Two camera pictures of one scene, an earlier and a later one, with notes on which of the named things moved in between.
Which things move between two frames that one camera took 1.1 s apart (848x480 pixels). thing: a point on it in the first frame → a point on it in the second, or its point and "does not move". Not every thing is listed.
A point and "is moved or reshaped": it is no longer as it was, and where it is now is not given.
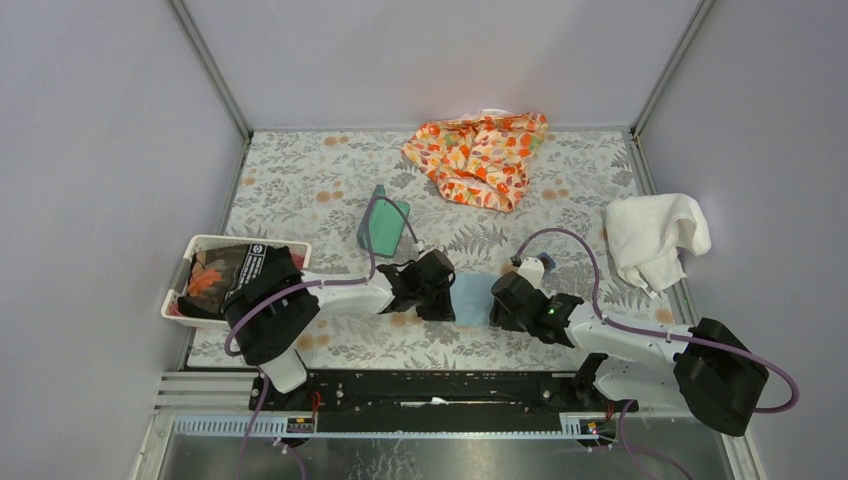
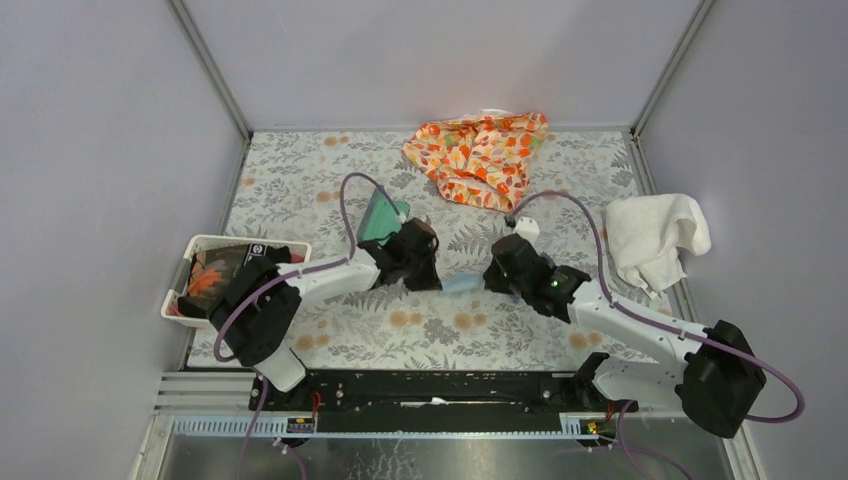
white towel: x=645 y=234 does not move
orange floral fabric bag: x=484 y=158 does not move
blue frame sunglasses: x=548 y=261 does not move
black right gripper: x=498 y=317 → x=491 y=279
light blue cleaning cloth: x=471 y=295 is moved or reshaped
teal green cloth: x=383 y=223 does not move
